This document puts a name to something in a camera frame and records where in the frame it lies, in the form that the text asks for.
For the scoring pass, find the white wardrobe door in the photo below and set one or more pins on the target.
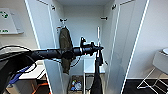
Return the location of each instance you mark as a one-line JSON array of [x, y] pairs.
[[41, 30], [128, 40]]

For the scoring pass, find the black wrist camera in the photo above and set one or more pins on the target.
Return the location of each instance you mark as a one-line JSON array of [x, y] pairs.
[[83, 41]]

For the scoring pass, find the orange item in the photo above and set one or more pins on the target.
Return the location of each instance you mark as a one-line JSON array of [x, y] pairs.
[[41, 88]]

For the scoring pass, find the white plastic hanger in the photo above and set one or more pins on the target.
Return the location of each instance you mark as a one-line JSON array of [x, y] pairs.
[[98, 35], [62, 26]]

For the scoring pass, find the blue item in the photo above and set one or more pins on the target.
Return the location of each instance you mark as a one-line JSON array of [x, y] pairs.
[[20, 74]]

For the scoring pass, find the white flat board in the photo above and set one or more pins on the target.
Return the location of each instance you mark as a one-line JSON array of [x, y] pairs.
[[33, 71]]

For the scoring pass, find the grey wall panel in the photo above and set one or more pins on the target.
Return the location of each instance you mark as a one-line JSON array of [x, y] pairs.
[[8, 21]]

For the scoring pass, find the white wardrobe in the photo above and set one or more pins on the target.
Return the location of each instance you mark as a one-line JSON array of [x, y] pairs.
[[83, 36]]

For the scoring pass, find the small storage basket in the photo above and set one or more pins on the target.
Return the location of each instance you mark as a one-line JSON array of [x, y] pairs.
[[76, 85]]

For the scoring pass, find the orange white label sticker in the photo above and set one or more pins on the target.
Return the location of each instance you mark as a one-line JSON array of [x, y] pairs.
[[58, 30]]

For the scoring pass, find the olive green jacket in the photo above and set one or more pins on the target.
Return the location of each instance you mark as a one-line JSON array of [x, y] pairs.
[[66, 41]]

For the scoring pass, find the dark door hinge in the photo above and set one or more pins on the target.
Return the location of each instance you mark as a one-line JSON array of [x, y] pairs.
[[113, 6], [52, 7]]

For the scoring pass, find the white inner shelf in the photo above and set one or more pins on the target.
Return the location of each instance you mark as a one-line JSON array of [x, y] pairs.
[[90, 65]]

